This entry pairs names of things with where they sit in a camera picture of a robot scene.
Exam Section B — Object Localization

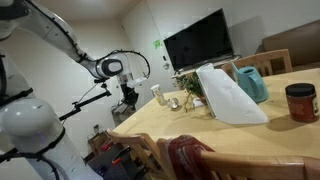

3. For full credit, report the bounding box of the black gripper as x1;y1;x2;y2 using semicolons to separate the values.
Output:
119;83;140;112

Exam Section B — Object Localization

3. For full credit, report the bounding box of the clear Scotch packing tape roll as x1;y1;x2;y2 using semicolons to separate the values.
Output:
166;97;180;110

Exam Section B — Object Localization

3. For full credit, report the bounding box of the white 365 paper container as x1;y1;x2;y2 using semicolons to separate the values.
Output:
150;83;167;106

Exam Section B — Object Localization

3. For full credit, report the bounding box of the light wooden slatted chair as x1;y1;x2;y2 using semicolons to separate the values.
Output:
220;48;294;78
105;128;168;180

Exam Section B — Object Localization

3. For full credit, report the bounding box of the small wooden crate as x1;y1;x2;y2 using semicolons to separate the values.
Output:
87;131;111;156

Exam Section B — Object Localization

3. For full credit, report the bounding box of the black toolbox with red latches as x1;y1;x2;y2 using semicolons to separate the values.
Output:
87;143;151;180

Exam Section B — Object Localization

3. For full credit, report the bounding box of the green potted plant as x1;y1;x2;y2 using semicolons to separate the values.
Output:
174;71;209;113

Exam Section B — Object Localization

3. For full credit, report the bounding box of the white paper sheet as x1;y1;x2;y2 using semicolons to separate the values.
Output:
192;98;205;109

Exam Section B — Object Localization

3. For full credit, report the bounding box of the dark red cloth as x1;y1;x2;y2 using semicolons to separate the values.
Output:
166;134;216;180

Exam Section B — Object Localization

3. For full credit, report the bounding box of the white TV console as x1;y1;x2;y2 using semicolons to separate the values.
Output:
171;54;243;78

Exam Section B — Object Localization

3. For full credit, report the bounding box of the black flat-screen television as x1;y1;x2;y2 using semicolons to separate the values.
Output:
163;8;236;73

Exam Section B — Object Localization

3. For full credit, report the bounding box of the teal watering can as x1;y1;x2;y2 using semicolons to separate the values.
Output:
230;62;270;104

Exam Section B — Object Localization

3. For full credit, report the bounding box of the wooden chair with draped cloth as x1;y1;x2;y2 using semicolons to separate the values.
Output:
156;136;320;180

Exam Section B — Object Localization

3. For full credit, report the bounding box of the red jar with black lid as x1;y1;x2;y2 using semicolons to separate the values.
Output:
285;83;320;124

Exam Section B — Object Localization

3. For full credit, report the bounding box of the brown armchair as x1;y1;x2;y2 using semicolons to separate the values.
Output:
261;19;320;68

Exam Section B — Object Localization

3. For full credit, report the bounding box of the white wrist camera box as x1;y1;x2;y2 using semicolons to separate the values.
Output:
128;77;148;88

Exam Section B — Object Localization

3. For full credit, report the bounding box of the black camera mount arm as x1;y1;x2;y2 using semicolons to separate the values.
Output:
59;83;113;122

